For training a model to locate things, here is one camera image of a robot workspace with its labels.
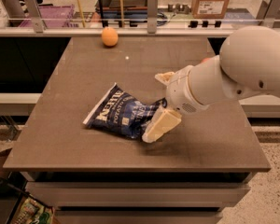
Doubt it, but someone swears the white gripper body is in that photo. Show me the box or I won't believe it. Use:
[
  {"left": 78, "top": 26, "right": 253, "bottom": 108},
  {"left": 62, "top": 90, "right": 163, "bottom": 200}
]
[{"left": 165, "top": 65, "right": 208, "bottom": 114}]

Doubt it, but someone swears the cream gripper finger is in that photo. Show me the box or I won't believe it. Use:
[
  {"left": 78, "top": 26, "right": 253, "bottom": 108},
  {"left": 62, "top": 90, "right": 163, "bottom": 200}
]
[
  {"left": 155, "top": 72, "right": 174, "bottom": 86},
  {"left": 142, "top": 106, "right": 182, "bottom": 143}
]

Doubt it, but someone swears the blue potato chip bag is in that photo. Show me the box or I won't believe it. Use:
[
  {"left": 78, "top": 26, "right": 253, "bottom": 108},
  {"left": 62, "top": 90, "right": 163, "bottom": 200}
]
[{"left": 83, "top": 83, "right": 167, "bottom": 139}]

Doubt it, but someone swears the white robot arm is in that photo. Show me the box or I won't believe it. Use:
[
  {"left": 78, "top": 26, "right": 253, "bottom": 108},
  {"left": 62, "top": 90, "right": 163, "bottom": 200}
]
[{"left": 142, "top": 26, "right": 280, "bottom": 143}]

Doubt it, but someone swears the red apple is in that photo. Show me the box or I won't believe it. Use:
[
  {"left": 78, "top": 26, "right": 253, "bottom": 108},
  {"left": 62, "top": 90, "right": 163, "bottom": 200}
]
[{"left": 202, "top": 58, "right": 211, "bottom": 63}]

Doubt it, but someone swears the orange fruit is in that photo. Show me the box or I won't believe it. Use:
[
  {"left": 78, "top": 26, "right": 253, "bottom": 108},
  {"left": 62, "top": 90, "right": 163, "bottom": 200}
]
[{"left": 101, "top": 27, "right": 119, "bottom": 47}]

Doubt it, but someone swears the cardboard box with label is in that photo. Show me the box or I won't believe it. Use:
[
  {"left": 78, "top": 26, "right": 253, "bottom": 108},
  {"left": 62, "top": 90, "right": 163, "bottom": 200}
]
[{"left": 191, "top": 0, "right": 230, "bottom": 19}]

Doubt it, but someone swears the purple plastic crate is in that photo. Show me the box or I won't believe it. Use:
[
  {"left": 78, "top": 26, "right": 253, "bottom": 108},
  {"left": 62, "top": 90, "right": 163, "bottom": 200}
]
[{"left": 19, "top": 4, "right": 76, "bottom": 29}]

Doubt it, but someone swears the grey metal railing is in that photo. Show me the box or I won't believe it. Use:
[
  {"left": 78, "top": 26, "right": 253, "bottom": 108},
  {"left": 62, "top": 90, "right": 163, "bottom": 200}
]
[{"left": 0, "top": 0, "right": 280, "bottom": 38}]

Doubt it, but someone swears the upper grey drawer front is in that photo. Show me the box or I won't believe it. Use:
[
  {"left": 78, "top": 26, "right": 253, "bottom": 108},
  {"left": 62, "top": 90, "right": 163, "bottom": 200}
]
[{"left": 26, "top": 182, "right": 250, "bottom": 208}]

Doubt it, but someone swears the grey drawer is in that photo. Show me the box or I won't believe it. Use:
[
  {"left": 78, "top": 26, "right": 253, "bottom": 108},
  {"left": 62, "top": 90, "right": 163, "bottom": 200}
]
[
  {"left": 26, "top": 182, "right": 250, "bottom": 208},
  {"left": 56, "top": 211, "right": 222, "bottom": 224}
]

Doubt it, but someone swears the lower grey drawer front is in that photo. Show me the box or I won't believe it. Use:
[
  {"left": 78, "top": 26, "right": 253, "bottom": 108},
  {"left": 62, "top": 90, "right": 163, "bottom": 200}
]
[{"left": 56, "top": 211, "right": 222, "bottom": 224}]

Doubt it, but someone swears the snack box on floor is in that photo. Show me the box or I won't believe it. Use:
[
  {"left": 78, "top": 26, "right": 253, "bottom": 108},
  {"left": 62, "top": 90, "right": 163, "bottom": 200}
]
[{"left": 9, "top": 198, "right": 60, "bottom": 224}]

